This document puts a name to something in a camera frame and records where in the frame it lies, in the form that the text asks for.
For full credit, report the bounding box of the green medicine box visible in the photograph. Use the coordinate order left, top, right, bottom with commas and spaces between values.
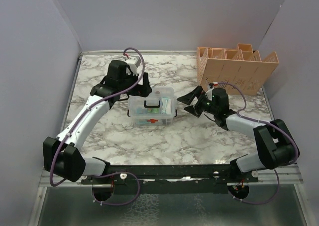
147, 108, 160, 114

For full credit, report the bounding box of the clear bandage packet teal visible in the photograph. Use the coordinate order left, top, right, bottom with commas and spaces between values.
162, 97, 172, 115

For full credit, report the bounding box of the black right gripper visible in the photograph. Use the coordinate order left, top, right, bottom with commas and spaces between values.
177, 86, 218, 117

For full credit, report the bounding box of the peach plastic organizer basket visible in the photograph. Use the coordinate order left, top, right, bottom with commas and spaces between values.
196, 44, 279, 96

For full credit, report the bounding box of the black mounting rail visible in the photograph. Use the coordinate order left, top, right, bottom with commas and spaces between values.
81, 164, 258, 195

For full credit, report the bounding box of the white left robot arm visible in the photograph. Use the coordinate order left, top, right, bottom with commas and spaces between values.
43, 56, 152, 184

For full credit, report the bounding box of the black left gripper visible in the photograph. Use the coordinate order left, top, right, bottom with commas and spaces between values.
118, 70, 151, 97

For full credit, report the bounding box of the clear plastic kit lid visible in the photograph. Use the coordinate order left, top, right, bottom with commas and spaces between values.
127, 87, 176, 119

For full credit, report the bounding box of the clear plastic kit box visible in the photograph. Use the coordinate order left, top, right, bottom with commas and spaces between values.
126, 87, 178, 127

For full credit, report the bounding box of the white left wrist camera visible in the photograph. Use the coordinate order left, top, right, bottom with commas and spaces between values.
125, 56, 141, 76

